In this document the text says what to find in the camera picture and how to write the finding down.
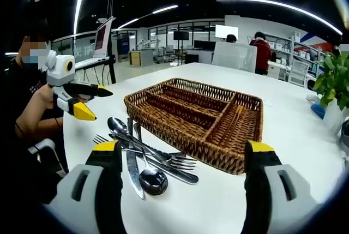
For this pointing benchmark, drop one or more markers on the brown wicker utensil storage tray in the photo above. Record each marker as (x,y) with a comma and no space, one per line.
(191,114)

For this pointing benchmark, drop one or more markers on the person's black clothing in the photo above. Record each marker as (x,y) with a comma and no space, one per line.
(21,81)

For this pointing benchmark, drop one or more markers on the stainless steel knife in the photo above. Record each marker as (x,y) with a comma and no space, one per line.
(182,175)
(134,174)

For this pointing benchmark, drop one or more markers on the white storage shelf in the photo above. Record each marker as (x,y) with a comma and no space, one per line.
(280,47)

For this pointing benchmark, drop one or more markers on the black tripod stand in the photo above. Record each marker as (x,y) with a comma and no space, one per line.
(111,73)

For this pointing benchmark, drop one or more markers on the dark blue display stand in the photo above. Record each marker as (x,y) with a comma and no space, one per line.
(123,44)

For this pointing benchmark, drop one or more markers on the white display screen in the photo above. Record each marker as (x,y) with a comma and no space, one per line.
(226,31)

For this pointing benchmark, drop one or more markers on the black television screen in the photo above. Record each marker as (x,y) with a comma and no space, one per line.
(181,35)

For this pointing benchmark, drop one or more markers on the person's left hand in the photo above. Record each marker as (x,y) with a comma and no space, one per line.
(45,95)

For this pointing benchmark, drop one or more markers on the translucent white office chair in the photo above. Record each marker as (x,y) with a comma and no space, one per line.
(234,55)

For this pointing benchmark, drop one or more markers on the stainless steel spoon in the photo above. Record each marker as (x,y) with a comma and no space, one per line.
(117,125)
(153,181)

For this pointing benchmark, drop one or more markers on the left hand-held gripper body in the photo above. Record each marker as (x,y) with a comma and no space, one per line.
(60,69)

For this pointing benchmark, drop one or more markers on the row of black monitors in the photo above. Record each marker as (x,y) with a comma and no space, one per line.
(204,45)

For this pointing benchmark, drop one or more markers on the grey cabinet yellow trim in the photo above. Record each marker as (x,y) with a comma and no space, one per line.
(141,58)

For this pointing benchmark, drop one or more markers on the white chair armrest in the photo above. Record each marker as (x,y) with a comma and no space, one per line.
(43,144)

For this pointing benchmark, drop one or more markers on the dark grey gadget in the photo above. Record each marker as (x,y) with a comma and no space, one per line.
(345,135)

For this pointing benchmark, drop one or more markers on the white mesh office chair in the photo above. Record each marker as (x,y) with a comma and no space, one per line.
(298,70)

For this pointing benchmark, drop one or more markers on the small blue object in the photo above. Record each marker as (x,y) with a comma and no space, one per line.
(318,111)

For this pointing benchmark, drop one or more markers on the small white object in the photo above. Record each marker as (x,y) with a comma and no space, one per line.
(312,98)

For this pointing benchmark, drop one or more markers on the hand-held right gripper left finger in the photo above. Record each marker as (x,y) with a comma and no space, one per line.
(106,198)

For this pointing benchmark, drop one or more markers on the green potted plant white pot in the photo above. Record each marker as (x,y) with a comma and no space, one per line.
(334,81)

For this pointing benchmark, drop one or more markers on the brown wooden chopstick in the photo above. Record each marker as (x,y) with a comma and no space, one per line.
(238,122)

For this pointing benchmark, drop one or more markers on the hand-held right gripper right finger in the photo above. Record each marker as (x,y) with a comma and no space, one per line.
(261,198)

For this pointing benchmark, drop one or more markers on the long curved ceiling light strip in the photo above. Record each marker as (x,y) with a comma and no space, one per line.
(259,0)

